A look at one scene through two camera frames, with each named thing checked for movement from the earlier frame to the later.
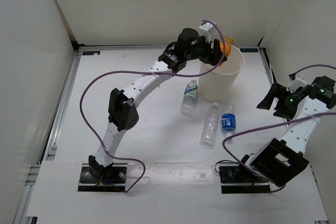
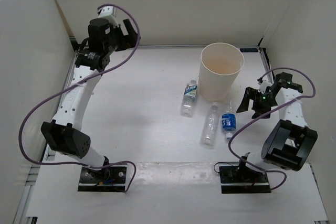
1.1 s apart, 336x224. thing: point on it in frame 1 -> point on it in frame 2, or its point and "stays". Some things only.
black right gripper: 279,91 -> 251,94
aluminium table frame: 45,149 stays
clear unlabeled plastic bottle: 209,130 stays
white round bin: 216,86 stays
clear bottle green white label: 188,103 stays
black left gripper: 212,57 -> 129,41
